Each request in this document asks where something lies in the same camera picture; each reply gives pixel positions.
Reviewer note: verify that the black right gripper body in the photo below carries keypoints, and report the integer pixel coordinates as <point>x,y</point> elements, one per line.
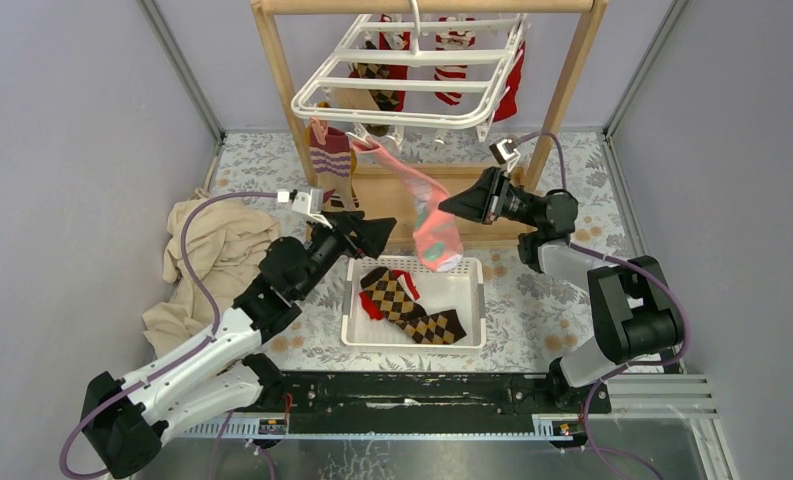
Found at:
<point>498,199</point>

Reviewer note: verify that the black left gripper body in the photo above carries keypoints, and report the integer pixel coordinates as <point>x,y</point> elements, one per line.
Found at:
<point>327,244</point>

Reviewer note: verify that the pink patterned sock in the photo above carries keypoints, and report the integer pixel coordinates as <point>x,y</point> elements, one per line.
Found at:
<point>436,237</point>

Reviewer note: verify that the pink purple striped sock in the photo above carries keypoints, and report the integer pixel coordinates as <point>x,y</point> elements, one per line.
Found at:
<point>334,162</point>

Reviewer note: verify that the red snowflake santa sock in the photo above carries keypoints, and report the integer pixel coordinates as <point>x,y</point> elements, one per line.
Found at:
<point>387,294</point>

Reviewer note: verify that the white plastic basket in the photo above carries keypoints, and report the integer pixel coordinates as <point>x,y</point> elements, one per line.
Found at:
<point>461,289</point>

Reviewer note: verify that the brown yellow argyle sock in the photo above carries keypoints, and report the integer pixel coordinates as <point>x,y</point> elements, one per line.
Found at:
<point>439,328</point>

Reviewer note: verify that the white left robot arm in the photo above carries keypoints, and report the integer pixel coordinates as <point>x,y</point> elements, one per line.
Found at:
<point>128,420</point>

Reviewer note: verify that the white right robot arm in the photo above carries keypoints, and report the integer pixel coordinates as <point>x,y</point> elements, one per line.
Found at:
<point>633,312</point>

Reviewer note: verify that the white plastic clip hanger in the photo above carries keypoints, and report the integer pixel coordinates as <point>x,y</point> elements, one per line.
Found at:
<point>356,62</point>

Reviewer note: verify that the plain red sock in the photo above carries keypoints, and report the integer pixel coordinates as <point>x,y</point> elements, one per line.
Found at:
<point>507,106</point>

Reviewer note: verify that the beige crumpled cloth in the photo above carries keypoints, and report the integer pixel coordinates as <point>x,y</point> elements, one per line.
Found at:
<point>225,244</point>

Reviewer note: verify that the beige sock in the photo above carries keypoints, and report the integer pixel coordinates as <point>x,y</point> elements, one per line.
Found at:
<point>362,100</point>

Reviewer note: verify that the floral patterned table mat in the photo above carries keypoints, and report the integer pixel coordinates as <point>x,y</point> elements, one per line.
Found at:
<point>531,318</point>

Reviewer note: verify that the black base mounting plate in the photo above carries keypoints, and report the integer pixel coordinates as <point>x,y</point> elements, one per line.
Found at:
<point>346,403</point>

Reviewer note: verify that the red bow sock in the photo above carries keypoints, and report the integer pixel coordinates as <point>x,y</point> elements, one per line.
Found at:
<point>393,40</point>

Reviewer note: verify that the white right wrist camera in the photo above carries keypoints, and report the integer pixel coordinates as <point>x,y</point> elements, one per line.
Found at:
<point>505,152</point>

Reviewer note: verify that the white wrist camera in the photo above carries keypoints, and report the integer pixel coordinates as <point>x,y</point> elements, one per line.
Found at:
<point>505,152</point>
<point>306,202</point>

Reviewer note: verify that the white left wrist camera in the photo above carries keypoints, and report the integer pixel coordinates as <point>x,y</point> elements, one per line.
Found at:
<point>306,202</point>

